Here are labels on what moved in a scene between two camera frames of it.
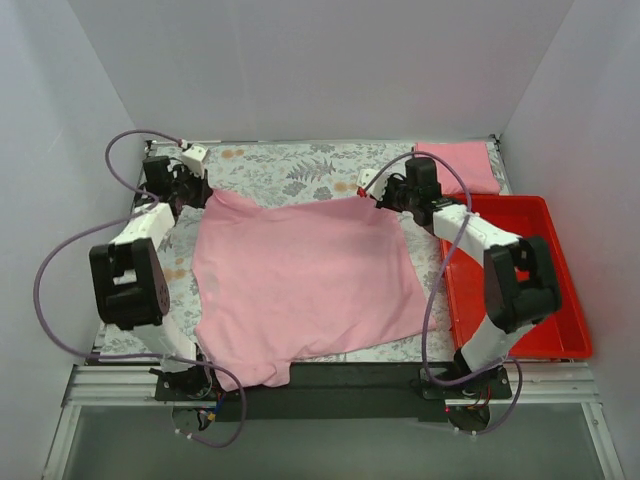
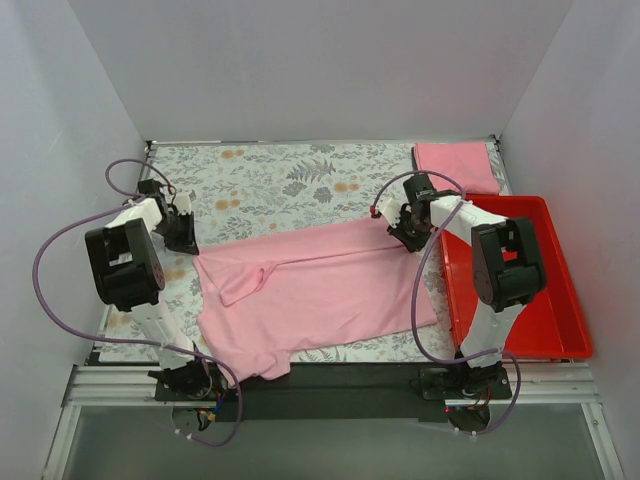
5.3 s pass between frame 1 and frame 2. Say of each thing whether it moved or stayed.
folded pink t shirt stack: stayed
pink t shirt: moved
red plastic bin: stayed
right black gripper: moved
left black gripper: moved
